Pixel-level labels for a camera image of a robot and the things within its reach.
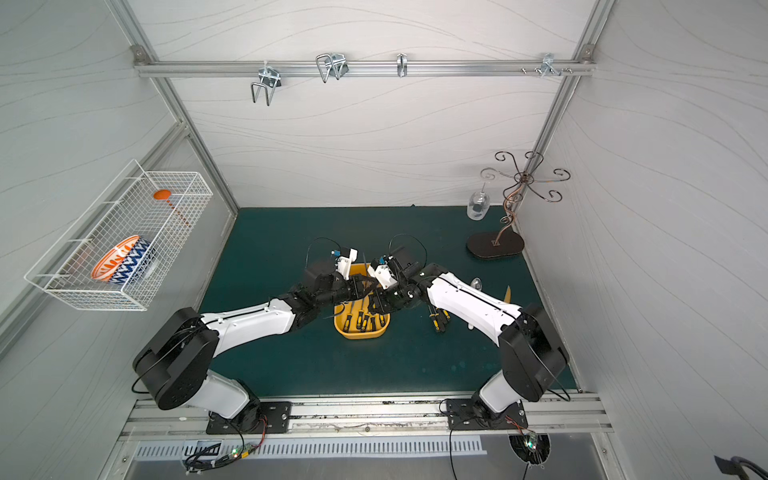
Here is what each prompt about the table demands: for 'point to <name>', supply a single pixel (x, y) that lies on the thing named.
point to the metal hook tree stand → (490, 245)
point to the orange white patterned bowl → (104, 269)
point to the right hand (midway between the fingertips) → (372, 306)
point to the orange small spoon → (165, 195)
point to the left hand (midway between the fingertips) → (379, 283)
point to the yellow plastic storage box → (356, 319)
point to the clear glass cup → (478, 205)
